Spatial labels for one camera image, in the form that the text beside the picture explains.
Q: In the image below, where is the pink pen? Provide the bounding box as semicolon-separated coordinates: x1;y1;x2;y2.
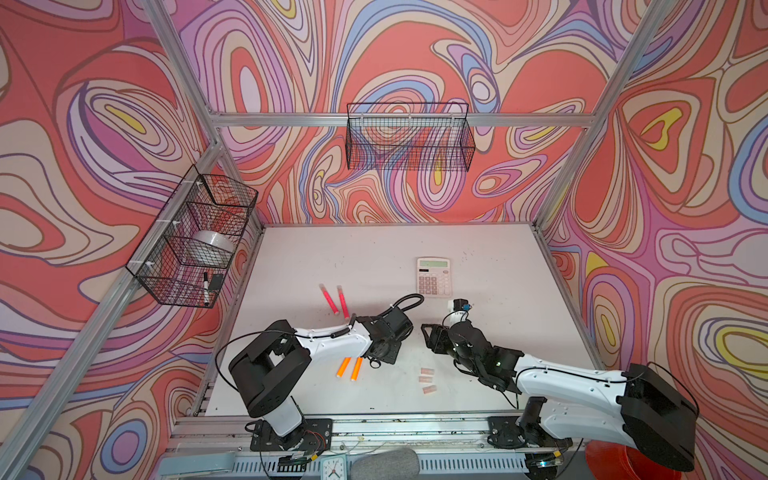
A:
322;290;339;315
338;292;350;320

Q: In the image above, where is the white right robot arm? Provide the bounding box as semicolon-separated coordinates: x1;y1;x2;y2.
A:
421;320;699;472

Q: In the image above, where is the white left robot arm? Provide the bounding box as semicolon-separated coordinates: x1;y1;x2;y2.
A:
228;306;413;440

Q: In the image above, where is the orange pen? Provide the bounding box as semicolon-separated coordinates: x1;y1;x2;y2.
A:
350;357;363;381
336;357;351;378

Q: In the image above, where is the pink desk calculator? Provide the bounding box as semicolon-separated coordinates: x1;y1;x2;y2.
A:
416;257;453;298

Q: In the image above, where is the small white clock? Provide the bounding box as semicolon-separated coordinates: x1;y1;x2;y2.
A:
320;455;348;480

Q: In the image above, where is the red bucket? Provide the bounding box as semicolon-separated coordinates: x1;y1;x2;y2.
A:
585;440;682;480

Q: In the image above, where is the black marker in basket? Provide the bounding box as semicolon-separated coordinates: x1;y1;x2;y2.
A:
202;271;211;307

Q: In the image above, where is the silver tape roll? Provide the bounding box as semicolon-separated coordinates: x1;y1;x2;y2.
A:
193;230;235;253

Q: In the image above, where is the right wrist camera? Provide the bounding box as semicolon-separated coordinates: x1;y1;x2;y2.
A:
451;298;472;313

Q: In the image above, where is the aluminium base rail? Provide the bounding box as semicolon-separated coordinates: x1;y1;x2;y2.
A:
167;410;577;475

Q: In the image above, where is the black wire basket back wall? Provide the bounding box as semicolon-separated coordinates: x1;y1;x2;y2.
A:
345;101;476;172

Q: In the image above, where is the black wire basket wall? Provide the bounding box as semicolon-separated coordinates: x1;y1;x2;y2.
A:
125;166;258;309
345;101;476;172

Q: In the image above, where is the black wire basket left wall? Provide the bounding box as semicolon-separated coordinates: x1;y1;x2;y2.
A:
125;166;258;309

